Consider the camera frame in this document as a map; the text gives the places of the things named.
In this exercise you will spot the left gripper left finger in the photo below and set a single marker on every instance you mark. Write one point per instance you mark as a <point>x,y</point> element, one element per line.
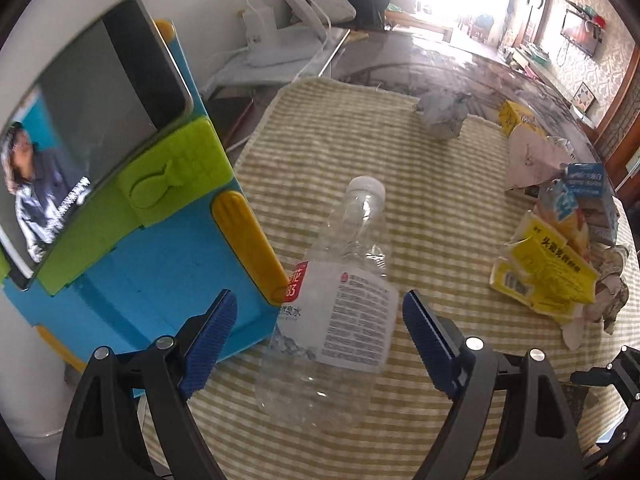
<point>103,438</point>

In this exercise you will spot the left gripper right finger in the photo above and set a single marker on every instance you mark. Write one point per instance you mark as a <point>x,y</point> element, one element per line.
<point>536,437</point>

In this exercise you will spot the clear plastic water bottle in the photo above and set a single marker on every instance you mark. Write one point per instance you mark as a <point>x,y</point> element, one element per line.
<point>333,333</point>

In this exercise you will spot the yellow snack wrapper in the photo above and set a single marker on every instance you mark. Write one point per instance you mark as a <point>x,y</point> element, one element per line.
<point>540,270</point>

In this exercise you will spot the blue drink carton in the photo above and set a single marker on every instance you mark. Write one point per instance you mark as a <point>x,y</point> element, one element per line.
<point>593,191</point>

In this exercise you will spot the blue green phone stand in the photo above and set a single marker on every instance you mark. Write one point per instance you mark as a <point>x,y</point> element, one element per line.
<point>153,247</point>

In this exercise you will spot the pink torn cardboard box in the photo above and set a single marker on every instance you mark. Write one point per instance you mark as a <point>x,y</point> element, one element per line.
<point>532,158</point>

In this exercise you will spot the small yellow box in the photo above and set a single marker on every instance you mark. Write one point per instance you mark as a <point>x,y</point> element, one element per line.
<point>511,114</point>

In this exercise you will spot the crumpled grey paper ball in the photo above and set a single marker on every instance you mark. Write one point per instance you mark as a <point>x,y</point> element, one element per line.
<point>442,112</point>

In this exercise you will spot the wall mounted television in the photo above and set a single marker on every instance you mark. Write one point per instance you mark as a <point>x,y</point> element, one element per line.
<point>581,33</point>

